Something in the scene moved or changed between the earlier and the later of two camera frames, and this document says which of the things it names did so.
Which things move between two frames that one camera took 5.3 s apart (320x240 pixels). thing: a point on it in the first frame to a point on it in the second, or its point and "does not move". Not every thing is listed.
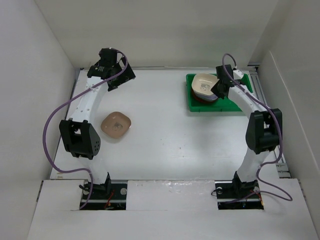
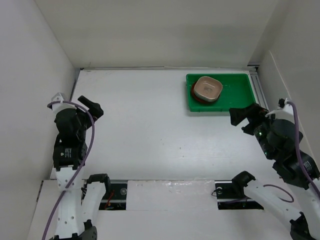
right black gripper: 215,90 to 237,114
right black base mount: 237,195 does not move
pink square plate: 116,124 to 207,88
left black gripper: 128,75 to 94,107
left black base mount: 104,196 does not move
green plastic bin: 220,105 does not move
